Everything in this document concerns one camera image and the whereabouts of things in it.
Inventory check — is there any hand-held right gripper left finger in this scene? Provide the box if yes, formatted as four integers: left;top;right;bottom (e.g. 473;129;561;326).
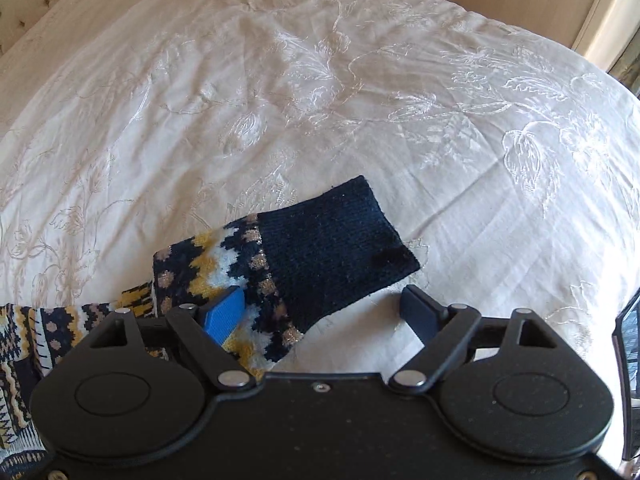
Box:
76;285;258;391

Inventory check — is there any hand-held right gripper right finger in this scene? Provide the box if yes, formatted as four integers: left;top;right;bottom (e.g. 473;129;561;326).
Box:
387;284;563;393

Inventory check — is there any navy yellow patterned knit sweater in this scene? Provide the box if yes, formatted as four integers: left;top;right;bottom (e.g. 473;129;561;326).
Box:
0;175;422;480

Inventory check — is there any dark framed object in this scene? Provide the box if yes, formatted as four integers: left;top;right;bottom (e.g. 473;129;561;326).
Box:
612;290;640;462

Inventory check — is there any white embroidered bedspread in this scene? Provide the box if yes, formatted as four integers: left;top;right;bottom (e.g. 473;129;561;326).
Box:
0;0;640;480

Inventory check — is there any cream door frame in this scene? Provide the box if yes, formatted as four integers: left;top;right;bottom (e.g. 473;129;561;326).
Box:
572;0;640;92

